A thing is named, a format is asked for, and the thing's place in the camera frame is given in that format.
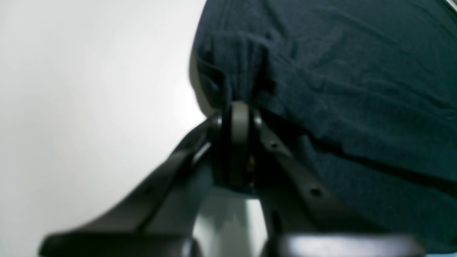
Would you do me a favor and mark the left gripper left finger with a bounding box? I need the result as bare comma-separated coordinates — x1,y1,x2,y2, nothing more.
39,114,223,257

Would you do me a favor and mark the dark navy long-sleeve T-shirt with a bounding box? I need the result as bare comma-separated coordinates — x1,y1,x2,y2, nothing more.
193,0,457,254

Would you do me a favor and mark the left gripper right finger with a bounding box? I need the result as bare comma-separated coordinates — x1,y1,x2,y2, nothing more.
248,110,426,257

